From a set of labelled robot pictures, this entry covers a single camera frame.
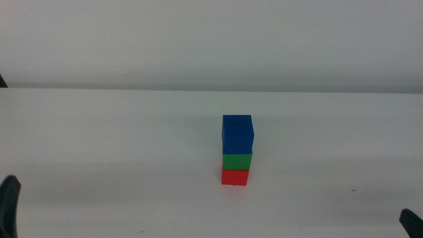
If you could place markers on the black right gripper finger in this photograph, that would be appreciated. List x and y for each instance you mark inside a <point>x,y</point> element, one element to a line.
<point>413,226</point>

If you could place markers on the blue cube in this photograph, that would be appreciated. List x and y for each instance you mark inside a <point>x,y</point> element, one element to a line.
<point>238,134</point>

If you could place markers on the green cube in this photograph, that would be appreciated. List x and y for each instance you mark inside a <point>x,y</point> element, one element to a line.
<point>237,162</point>

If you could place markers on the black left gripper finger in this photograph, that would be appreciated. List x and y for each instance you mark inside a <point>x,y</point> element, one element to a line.
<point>9,208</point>

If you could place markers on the dark background panel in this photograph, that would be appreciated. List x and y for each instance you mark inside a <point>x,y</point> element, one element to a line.
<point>2,82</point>

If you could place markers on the red cube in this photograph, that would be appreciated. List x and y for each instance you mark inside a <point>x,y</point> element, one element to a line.
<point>234,178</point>

